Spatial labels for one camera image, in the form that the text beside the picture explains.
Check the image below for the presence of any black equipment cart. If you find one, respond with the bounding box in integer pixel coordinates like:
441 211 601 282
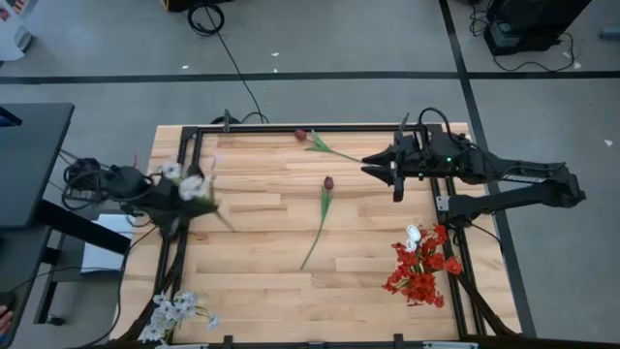
482 0 593 57

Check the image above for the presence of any white trash bin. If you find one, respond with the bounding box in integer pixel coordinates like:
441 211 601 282
0 0 39 63

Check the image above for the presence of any white flat box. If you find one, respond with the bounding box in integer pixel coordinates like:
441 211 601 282
79 212 137 276

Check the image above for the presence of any dark red artificial tulip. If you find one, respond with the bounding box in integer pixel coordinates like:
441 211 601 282
298 175 336 271
294 128 363 164

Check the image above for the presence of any person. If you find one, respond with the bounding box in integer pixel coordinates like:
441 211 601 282
0 303 15 336

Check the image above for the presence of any black cable bundle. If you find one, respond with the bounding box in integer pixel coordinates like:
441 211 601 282
60 155 117 212

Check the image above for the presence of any black aluminium table frame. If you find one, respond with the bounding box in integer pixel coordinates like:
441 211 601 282
113 123 522 349

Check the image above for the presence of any red artificial flower bunch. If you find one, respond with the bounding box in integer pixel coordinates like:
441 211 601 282
418 223 465 278
381 240 447 309

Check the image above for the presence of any white artificial flower bunch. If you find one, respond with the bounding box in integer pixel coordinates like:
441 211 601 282
157 153 237 234
139 289 223 346

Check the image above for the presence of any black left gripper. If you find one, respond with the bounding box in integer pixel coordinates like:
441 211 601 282
143 174 220 239

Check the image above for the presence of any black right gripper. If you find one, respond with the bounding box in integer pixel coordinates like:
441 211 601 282
361 126 469 203

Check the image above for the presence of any black office desk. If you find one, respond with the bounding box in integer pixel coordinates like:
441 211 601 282
0 101 135 340

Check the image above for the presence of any small white blossom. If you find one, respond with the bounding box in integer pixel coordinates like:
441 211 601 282
404 223 423 254

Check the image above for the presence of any black floor cable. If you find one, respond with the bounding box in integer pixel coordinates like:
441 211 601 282
186 1 270 125

